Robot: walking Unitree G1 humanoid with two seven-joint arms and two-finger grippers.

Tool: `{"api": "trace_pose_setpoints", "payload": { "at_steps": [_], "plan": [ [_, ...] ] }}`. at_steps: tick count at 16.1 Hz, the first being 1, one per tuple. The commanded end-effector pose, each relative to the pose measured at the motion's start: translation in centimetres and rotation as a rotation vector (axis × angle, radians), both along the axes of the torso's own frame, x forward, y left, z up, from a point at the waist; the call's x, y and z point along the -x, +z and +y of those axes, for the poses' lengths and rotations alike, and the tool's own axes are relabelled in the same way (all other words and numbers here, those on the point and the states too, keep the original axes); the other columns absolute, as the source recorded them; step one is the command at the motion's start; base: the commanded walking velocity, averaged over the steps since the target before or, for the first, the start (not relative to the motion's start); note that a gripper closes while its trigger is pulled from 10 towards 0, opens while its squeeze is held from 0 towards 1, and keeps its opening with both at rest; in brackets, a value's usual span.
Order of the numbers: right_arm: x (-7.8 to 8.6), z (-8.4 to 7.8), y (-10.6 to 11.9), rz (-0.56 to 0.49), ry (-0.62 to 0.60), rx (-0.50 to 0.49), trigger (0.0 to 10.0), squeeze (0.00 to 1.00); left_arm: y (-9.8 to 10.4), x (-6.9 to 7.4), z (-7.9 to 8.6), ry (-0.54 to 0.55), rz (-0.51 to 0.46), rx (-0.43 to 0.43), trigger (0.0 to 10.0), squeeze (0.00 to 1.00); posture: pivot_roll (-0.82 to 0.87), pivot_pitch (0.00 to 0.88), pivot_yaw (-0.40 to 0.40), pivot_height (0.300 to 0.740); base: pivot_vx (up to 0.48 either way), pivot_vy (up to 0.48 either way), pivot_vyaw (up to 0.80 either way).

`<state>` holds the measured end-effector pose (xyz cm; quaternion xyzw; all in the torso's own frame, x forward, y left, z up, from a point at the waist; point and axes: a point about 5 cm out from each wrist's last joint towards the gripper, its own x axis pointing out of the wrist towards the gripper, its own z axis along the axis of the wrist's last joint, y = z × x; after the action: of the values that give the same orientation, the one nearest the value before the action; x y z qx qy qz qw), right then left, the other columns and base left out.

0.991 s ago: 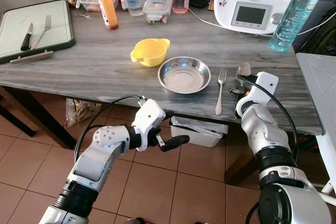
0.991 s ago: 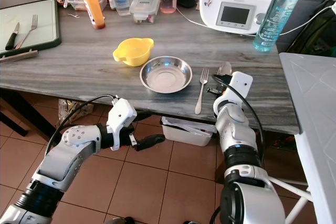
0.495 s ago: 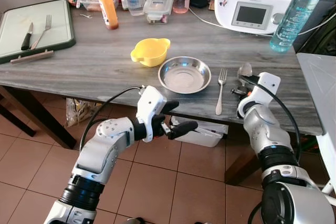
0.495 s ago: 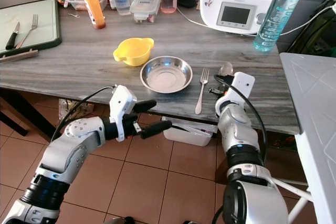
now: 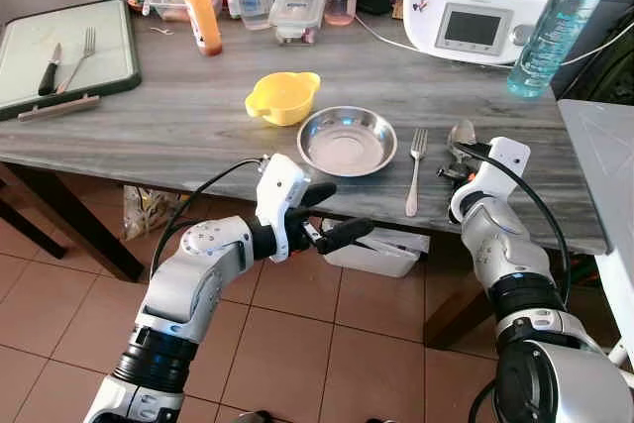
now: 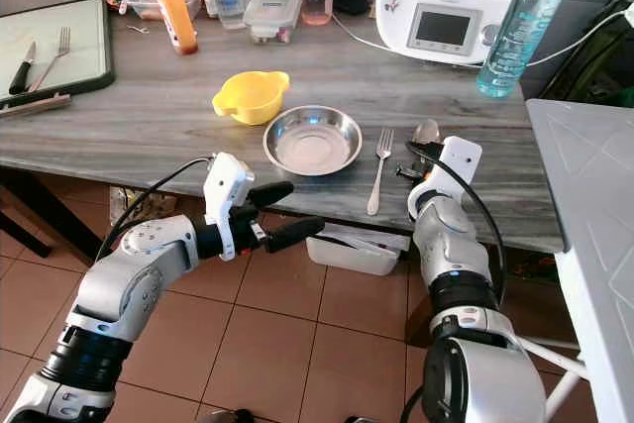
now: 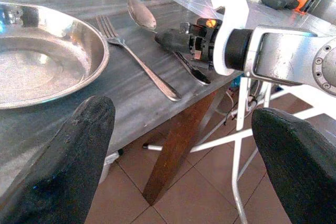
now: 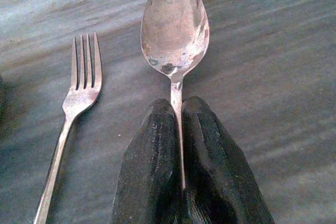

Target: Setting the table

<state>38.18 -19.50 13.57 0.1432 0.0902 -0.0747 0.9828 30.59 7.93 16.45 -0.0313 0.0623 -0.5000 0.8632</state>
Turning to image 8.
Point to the steel fork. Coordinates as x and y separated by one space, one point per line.
78 100

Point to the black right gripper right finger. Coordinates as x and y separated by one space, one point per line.
220 166

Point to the steel spoon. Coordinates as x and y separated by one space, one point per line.
174 30

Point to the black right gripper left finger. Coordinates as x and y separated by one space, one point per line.
152 161

